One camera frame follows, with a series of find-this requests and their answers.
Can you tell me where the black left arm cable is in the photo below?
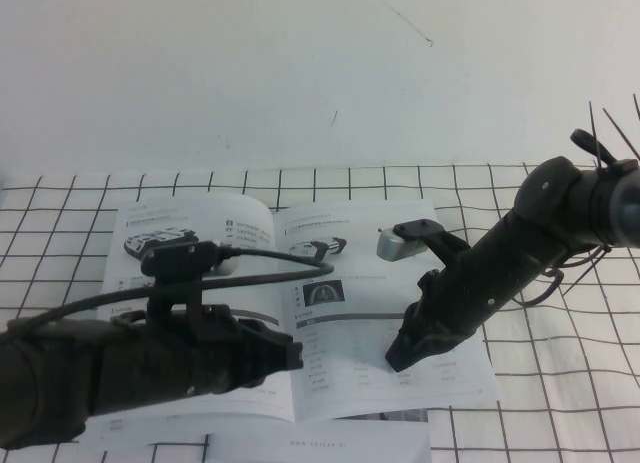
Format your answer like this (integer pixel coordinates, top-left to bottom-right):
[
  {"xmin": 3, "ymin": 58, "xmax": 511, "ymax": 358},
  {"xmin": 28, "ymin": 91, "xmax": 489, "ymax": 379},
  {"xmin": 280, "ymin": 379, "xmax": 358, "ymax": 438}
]
[{"xmin": 7, "ymin": 242, "xmax": 335, "ymax": 334}]

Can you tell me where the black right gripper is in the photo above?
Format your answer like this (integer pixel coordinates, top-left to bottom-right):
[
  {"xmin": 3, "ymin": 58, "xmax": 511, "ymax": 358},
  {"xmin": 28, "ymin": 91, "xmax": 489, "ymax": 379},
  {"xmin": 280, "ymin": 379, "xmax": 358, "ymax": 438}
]
[{"xmin": 384, "ymin": 261, "xmax": 495, "ymax": 374}]

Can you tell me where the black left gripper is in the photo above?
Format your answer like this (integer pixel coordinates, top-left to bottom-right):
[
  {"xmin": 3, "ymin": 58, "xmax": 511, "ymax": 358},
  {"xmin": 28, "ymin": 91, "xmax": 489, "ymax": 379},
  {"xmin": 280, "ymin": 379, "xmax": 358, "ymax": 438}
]
[{"xmin": 98, "ymin": 304, "xmax": 306, "ymax": 418}]

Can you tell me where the white black-grid tablecloth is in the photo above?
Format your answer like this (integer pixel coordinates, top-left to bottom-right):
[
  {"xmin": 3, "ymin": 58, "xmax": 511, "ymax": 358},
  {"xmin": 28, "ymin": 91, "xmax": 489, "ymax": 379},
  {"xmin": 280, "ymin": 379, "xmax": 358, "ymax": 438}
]
[{"xmin": 0, "ymin": 160, "xmax": 640, "ymax": 463}]

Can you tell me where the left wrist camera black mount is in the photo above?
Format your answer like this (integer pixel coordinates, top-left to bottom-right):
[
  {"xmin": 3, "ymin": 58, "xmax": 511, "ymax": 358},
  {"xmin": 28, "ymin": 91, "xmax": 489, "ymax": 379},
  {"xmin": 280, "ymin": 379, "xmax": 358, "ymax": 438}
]
[{"xmin": 139, "ymin": 236, "xmax": 240, "ymax": 334}]

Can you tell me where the black cable tie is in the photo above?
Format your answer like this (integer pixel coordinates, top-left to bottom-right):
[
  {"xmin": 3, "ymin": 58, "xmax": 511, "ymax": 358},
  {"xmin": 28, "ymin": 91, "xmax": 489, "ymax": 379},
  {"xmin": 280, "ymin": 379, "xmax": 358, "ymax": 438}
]
[
  {"xmin": 602, "ymin": 107, "xmax": 640, "ymax": 160},
  {"xmin": 588, "ymin": 100, "xmax": 602, "ymax": 170},
  {"xmin": 561, "ymin": 249, "xmax": 610, "ymax": 298}
]

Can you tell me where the white booklet with web address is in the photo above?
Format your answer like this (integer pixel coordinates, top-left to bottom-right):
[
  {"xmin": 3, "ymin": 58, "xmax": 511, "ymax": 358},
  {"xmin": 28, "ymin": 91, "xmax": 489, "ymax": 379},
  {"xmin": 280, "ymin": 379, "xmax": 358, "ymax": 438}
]
[{"xmin": 207, "ymin": 422, "xmax": 433, "ymax": 463}]

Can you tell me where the white product catalogue book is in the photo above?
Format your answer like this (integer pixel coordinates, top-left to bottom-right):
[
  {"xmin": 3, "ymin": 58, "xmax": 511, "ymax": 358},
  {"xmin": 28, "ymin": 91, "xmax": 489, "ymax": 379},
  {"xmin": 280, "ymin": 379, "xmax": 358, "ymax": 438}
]
[{"xmin": 82, "ymin": 192, "xmax": 501, "ymax": 440}]

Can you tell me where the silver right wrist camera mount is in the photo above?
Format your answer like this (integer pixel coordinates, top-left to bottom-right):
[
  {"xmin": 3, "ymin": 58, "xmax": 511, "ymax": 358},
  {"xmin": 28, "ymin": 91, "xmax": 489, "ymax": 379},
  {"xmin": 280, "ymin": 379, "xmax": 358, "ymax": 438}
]
[{"xmin": 375, "ymin": 217, "xmax": 471, "ymax": 277}]

